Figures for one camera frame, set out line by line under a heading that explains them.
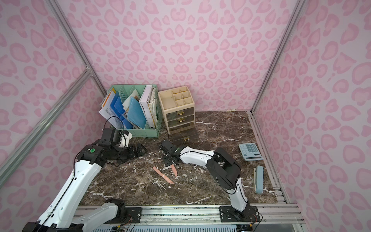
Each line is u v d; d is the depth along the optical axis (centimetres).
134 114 96
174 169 86
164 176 86
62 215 38
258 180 80
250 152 95
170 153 70
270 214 74
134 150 64
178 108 90
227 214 73
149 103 90
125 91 104
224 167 51
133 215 73
